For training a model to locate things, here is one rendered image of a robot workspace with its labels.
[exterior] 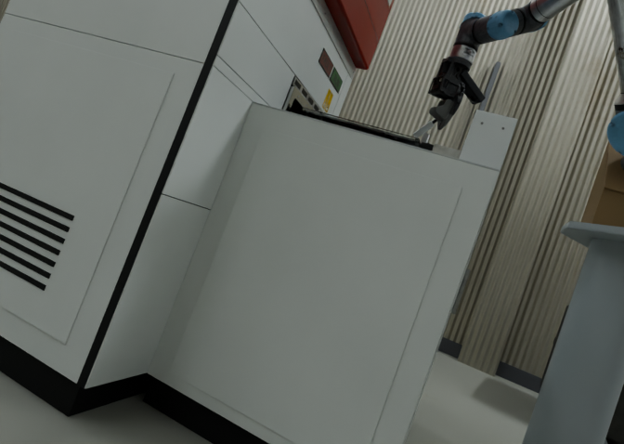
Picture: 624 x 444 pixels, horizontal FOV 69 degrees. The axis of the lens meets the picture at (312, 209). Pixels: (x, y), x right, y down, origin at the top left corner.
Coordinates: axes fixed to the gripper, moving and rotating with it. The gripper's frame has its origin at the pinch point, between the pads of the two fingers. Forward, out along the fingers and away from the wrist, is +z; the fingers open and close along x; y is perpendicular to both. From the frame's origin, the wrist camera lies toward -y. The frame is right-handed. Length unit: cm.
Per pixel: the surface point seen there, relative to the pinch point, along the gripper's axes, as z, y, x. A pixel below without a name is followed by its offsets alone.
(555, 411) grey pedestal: 64, -32, 43
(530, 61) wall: -160, -187, -232
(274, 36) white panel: 0, 59, 8
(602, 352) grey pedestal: 46, -35, 46
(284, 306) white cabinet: 62, 36, 26
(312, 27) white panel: -12.1, 47.9, -6.9
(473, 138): 10.2, 10.4, 34.8
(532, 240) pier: -2, -213, -181
